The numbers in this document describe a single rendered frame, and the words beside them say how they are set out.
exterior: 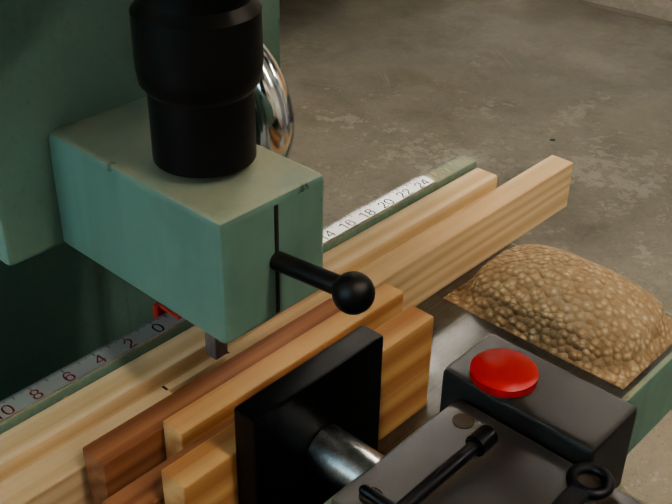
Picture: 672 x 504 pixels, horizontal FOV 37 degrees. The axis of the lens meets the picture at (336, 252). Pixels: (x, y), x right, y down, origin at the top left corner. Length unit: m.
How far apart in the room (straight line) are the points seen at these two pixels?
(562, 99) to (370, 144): 0.71
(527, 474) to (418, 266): 0.27
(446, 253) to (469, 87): 2.66
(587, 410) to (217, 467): 0.17
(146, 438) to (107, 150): 0.15
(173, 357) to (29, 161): 0.13
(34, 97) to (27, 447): 0.18
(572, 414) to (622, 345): 0.21
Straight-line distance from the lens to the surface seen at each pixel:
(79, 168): 0.53
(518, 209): 0.76
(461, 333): 0.67
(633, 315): 0.67
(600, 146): 3.04
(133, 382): 0.56
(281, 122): 0.64
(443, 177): 0.74
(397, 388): 0.57
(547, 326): 0.66
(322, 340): 0.56
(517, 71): 3.51
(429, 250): 0.68
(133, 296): 0.77
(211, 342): 0.56
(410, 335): 0.56
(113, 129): 0.55
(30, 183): 0.55
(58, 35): 0.54
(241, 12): 0.46
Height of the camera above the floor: 1.30
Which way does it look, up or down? 33 degrees down
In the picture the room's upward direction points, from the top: 1 degrees clockwise
